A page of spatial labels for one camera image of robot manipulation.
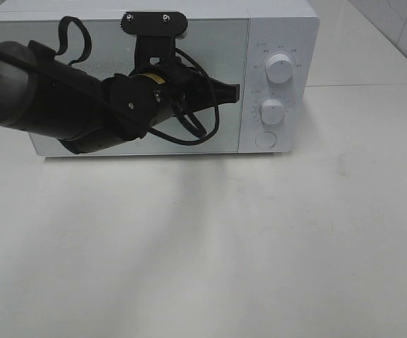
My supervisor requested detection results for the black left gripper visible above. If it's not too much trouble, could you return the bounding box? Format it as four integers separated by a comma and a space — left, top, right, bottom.
150, 59, 241, 112

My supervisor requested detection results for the white microwave door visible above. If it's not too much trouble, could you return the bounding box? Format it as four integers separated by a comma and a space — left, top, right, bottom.
0, 20, 248, 156

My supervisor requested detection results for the white microwave knob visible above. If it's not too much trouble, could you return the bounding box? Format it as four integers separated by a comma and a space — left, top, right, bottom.
260, 99, 287, 125
264, 51, 294, 84

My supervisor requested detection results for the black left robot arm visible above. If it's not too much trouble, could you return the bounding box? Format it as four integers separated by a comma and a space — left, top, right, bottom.
0, 41, 240, 154

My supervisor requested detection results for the white microwave release button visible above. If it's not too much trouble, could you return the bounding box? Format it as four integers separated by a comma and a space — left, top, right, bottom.
255, 132, 277, 149

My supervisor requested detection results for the white microwave oven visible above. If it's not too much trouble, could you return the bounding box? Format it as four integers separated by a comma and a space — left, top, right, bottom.
0, 1, 320, 153

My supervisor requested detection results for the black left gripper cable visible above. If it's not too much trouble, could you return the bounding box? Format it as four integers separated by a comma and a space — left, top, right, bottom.
146, 49, 222, 146

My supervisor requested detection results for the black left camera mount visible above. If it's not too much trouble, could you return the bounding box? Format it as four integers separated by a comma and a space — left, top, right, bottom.
120, 11, 188, 69

